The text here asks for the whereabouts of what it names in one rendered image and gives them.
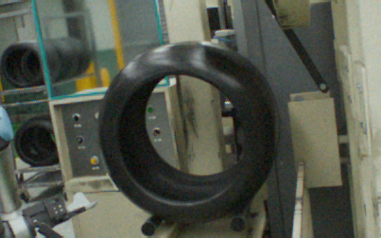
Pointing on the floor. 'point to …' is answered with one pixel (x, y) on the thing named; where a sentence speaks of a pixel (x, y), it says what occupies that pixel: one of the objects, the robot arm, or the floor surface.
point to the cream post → (197, 93)
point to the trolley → (22, 56)
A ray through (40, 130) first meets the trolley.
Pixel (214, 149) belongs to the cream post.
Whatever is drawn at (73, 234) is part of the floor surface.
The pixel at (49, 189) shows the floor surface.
